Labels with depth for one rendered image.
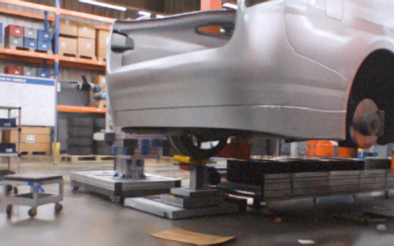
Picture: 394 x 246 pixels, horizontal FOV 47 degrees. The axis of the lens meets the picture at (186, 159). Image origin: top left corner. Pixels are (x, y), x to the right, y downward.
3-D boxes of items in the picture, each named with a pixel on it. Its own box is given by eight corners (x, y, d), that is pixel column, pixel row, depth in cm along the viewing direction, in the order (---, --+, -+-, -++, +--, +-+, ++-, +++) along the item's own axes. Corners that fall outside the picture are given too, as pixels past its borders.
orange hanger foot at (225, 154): (239, 159, 444) (240, 124, 442) (204, 156, 485) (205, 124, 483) (250, 159, 454) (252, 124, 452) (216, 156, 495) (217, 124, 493)
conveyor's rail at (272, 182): (264, 197, 431) (265, 174, 430) (259, 196, 436) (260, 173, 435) (395, 186, 582) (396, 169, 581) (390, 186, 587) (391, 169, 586)
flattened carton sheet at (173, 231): (214, 248, 296) (215, 244, 296) (149, 236, 327) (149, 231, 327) (236, 240, 320) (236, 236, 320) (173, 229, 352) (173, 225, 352)
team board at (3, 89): (-14, 165, 900) (-12, 67, 890) (-19, 164, 941) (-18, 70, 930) (59, 165, 988) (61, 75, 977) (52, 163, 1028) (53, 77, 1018)
